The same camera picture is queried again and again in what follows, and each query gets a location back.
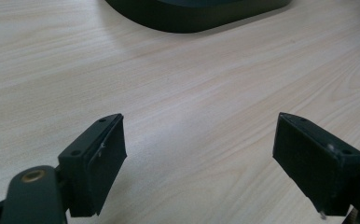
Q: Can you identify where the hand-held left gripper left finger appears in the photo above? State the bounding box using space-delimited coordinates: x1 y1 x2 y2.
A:
58 113 128 218

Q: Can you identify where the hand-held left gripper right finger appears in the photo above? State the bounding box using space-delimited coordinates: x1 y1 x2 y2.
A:
272 111 360 217

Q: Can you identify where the black key rack with tray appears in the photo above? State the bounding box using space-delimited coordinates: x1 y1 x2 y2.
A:
104 0 293 35

